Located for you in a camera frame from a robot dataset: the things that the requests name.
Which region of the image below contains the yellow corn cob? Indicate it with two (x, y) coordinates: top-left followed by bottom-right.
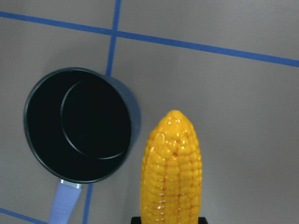
(140, 110), (202, 224)

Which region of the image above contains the dark blue pot purple handle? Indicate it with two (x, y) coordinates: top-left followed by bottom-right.
(23, 67), (141, 224)

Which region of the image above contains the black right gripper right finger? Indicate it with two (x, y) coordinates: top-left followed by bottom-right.
(198, 217), (208, 224)

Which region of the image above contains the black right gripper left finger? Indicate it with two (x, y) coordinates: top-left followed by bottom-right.
(131, 217), (142, 224)

